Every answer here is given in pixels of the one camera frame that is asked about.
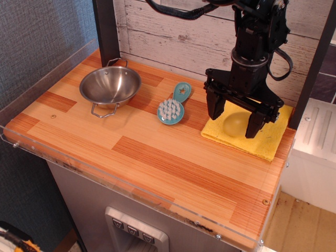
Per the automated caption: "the small steel pot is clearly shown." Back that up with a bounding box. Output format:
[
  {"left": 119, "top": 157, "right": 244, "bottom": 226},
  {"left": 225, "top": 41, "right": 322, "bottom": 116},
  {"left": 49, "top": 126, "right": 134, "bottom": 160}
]
[{"left": 79, "top": 58, "right": 142, "bottom": 118}]

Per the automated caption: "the teal scrub brush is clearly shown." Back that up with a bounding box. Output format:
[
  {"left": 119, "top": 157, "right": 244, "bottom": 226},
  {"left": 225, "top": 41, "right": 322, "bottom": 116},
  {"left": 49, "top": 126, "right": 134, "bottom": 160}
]
[{"left": 157, "top": 82, "right": 192, "bottom": 125}]

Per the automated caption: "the yellow toy potato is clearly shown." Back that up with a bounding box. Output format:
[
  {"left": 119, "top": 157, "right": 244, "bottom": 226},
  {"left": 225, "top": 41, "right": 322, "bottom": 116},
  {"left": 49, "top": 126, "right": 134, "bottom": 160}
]
[{"left": 223, "top": 112, "right": 250, "bottom": 137}]

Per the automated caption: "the folded yellow cloth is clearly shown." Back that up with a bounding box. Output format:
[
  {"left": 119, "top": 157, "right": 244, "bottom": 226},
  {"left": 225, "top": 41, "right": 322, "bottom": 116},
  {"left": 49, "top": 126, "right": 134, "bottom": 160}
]
[{"left": 201, "top": 102, "right": 293, "bottom": 161}]

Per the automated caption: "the toy fridge dispenser panel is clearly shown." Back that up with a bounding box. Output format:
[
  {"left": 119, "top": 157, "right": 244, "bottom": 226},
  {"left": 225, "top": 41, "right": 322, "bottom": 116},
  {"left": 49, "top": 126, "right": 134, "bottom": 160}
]
[{"left": 104, "top": 206, "right": 170, "bottom": 251}]

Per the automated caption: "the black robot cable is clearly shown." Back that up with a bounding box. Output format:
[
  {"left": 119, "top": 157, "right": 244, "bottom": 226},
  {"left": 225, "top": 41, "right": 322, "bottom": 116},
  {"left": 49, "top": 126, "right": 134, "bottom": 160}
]
[{"left": 145, "top": 0, "right": 294, "bottom": 81}]

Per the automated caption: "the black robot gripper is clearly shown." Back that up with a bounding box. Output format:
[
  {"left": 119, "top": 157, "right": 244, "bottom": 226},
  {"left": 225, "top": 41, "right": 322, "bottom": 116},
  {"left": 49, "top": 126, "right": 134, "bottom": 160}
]
[{"left": 204, "top": 52, "right": 284, "bottom": 139}]

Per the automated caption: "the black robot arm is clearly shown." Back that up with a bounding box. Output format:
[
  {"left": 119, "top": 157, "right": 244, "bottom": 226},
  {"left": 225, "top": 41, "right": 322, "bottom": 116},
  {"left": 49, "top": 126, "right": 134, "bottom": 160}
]
[{"left": 204, "top": 1, "right": 293, "bottom": 139}]

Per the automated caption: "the dark vertical frame post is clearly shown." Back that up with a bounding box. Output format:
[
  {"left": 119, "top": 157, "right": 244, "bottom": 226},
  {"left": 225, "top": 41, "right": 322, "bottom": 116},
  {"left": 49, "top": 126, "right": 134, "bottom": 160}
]
[{"left": 288, "top": 1, "right": 335, "bottom": 130}]

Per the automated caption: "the yellow black object corner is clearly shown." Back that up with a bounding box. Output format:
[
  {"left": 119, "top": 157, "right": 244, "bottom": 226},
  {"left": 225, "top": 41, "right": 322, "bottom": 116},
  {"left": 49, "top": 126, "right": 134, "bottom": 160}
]
[{"left": 1, "top": 228, "right": 41, "bottom": 251}]

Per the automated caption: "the white cabinet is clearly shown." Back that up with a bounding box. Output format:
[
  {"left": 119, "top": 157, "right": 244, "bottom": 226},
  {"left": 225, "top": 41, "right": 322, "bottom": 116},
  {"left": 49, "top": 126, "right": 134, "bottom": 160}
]
[{"left": 280, "top": 99, "right": 335, "bottom": 213}]

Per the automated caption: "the clear acrylic table guard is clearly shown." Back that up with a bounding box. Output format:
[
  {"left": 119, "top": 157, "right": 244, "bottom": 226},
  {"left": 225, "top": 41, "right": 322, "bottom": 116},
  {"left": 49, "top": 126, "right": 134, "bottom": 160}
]
[{"left": 5, "top": 40, "right": 295, "bottom": 251}]

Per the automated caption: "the dark left frame post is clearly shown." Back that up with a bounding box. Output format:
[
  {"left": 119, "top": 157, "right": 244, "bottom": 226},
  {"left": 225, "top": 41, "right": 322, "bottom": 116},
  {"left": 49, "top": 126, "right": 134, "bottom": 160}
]
[{"left": 92, "top": 0, "right": 120, "bottom": 67}]

